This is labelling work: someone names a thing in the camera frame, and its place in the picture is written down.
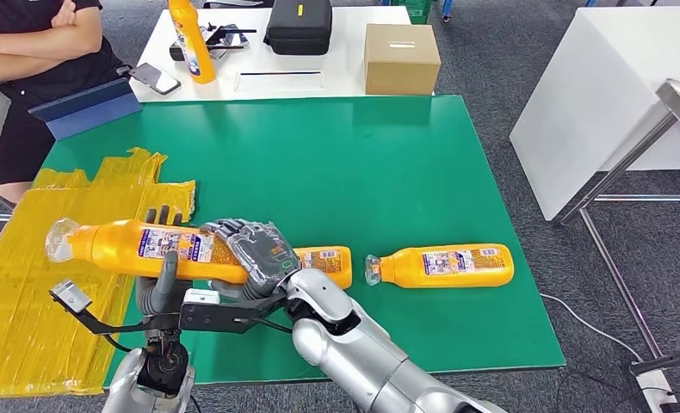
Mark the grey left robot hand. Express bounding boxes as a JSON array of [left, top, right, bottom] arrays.
[[136, 205, 194, 318]]

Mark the person's right hand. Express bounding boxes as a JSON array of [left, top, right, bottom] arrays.
[[50, 0, 77, 28]]

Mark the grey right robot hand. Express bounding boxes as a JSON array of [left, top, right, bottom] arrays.
[[200, 218, 301, 301]]

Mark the orange detergent bottle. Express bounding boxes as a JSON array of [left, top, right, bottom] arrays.
[[167, 0, 218, 85], [293, 246, 354, 290], [44, 217, 250, 287], [364, 243, 516, 290]]

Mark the person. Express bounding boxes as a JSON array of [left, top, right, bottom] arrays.
[[0, 0, 129, 205]]

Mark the blue tablet cover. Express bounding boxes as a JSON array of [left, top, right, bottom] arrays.
[[28, 77, 143, 142]]

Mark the black smartphone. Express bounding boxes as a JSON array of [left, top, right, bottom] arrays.
[[128, 62, 182, 96]]

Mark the yellow tape sheet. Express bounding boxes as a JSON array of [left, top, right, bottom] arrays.
[[0, 146, 197, 399]]

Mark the white table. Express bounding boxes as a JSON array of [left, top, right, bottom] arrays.
[[128, 5, 436, 104]]

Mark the black carrying case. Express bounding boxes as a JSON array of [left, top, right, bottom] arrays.
[[263, 0, 334, 57]]

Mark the brown cardboard box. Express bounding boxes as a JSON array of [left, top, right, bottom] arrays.
[[363, 23, 442, 96]]

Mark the green plastic crate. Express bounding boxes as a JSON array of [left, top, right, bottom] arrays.
[[391, 0, 436, 25]]

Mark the white panel desk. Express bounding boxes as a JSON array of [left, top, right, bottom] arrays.
[[509, 5, 680, 222]]

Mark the white power strip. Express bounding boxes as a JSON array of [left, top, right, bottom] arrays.
[[636, 369, 677, 407]]

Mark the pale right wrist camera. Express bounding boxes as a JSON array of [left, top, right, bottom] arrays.
[[182, 288, 221, 306]]

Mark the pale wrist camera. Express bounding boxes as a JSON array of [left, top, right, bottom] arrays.
[[49, 279, 93, 315], [182, 288, 221, 306]]

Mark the black left camera bracket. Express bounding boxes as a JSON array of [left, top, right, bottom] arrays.
[[60, 305, 182, 338]]

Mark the black camera bracket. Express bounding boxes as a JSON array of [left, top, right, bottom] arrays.
[[179, 290, 288, 336], [60, 305, 182, 338]]

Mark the black right camera bracket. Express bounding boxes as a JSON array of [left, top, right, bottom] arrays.
[[179, 290, 288, 336]]

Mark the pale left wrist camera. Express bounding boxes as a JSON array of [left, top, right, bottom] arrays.
[[49, 279, 93, 315]]

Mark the white floor cable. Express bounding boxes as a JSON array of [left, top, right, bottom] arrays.
[[539, 293, 643, 363]]

